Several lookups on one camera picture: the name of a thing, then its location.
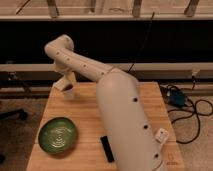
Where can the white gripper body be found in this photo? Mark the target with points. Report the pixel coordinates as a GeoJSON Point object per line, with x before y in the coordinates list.
{"type": "Point", "coordinates": [62, 69]}

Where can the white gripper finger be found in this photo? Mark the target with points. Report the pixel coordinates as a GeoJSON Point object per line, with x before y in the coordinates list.
{"type": "Point", "coordinates": [72, 79]}
{"type": "Point", "coordinates": [61, 83]}

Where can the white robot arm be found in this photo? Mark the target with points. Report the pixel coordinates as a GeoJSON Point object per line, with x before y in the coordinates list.
{"type": "Point", "coordinates": [129, 133]}

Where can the white ceramic cup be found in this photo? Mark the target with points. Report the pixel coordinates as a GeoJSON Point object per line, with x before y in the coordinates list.
{"type": "Point", "coordinates": [69, 92]}

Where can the green ceramic plate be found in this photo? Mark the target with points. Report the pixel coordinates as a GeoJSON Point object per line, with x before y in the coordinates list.
{"type": "Point", "coordinates": [57, 135]}

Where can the black chair base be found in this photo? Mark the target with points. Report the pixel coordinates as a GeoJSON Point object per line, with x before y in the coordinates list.
{"type": "Point", "coordinates": [19, 112]}

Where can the black rectangular phone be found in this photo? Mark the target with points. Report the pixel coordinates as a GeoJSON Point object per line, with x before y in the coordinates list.
{"type": "Point", "coordinates": [107, 149]}

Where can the blue box on floor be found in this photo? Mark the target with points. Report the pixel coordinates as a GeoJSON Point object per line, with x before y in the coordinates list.
{"type": "Point", "coordinates": [177, 98]}

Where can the white labelled bottle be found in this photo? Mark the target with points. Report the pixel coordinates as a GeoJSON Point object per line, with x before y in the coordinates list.
{"type": "Point", "coordinates": [161, 137]}

